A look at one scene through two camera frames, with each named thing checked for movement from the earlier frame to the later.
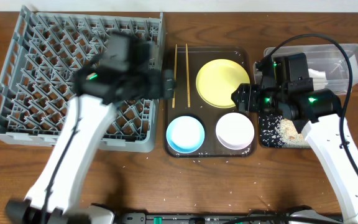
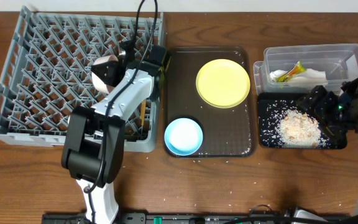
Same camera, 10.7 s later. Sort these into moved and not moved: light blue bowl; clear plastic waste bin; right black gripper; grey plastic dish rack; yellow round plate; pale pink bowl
Moved: pale pink bowl; right black gripper
Not moved: light blue bowl; grey plastic dish rack; clear plastic waste bin; yellow round plate
